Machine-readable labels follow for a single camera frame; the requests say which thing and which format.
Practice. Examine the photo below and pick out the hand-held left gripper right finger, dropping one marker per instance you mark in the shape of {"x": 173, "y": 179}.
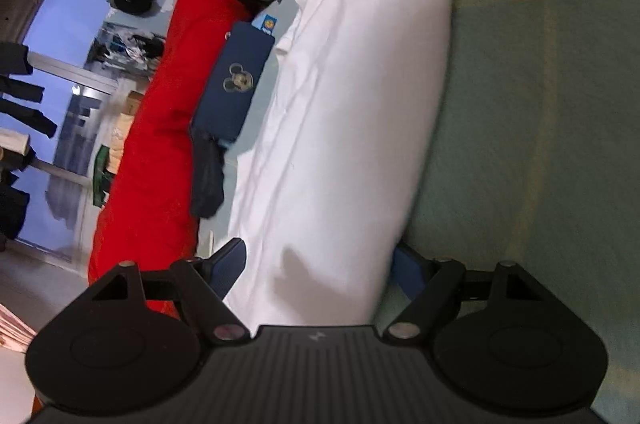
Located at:
{"x": 407, "y": 274}

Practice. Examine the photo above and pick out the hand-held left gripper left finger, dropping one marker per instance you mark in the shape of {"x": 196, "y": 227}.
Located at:
{"x": 227, "y": 266}

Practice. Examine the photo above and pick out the white printed sweatshirt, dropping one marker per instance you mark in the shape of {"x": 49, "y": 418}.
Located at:
{"x": 350, "y": 104}

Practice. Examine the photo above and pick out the hanging clothes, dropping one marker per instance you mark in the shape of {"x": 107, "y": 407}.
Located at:
{"x": 125, "y": 51}

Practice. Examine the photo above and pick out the red quilt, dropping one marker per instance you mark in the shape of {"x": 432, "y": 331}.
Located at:
{"x": 160, "y": 154}

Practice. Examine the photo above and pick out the green stool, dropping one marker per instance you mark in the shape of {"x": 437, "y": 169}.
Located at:
{"x": 101, "y": 176}

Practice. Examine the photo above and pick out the navy mouse print pouch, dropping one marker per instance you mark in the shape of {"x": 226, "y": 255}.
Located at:
{"x": 225, "y": 109}

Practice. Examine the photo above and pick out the brown cardboard box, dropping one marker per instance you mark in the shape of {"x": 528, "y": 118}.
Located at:
{"x": 122, "y": 134}

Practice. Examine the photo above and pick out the blue cardboard box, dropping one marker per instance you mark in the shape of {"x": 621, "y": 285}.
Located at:
{"x": 265, "y": 23}

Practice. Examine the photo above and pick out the window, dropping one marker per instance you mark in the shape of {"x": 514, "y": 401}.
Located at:
{"x": 70, "y": 29}

